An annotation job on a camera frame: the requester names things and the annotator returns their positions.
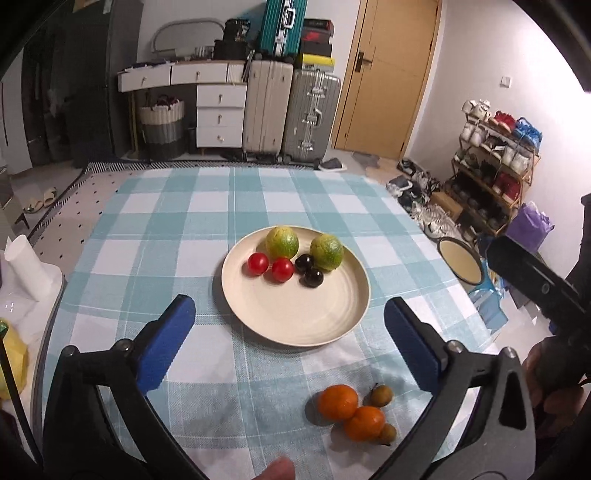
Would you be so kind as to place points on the green speckled citrus fruit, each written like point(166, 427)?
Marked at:
point(327, 252)

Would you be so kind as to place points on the black refrigerator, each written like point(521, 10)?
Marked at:
point(72, 107)

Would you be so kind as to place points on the white wall switch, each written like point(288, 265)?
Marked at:
point(506, 81)

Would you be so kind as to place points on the wooden shoe rack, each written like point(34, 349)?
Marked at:
point(494, 166)

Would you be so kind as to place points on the orange tangerine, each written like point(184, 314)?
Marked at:
point(338, 403)
point(366, 424)

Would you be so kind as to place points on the person's right hand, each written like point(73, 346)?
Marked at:
point(559, 409)

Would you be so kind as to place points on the purple bag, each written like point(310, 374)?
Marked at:
point(530, 227)

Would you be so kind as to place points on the yellow plastic bag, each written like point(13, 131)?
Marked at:
point(17, 353)

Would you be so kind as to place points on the round tray on floor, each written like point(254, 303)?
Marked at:
point(462, 260)

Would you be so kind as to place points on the red cherry tomato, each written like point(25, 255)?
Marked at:
point(258, 263)
point(282, 270)

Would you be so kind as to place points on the cream round plate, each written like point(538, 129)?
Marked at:
point(290, 313)

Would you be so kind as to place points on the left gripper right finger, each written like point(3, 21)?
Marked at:
point(479, 422)

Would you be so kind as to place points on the teal suitcase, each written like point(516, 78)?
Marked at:
point(283, 20)

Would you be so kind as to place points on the striped laundry basket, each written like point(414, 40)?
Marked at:
point(162, 127)

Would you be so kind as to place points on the dark purple plum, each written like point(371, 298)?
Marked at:
point(304, 263)
point(313, 278)

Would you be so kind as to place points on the small brown longan fruit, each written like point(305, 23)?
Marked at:
point(381, 396)

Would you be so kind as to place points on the white drawer desk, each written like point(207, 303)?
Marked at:
point(213, 92)

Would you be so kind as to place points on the oval mirror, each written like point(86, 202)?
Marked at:
point(187, 39)

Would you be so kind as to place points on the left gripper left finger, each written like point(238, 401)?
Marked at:
point(99, 423)

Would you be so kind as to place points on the teal checkered tablecloth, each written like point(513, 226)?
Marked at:
point(238, 393)

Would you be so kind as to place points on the dotted floor mat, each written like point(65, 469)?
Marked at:
point(170, 222)

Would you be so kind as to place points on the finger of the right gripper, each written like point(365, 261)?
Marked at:
point(557, 299)

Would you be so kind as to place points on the wooden door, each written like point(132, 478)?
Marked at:
point(386, 76)

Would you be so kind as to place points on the person's left hand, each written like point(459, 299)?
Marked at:
point(280, 469)

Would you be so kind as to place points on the silver suitcase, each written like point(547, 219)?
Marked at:
point(311, 111)

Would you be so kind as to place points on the white paper roll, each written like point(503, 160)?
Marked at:
point(28, 268)

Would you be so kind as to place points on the yellow-green citrus fruit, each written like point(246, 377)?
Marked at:
point(282, 242)

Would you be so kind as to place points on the beige suitcase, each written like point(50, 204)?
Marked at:
point(267, 97)

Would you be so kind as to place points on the stacked shoe boxes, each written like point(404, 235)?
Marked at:
point(315, 51)

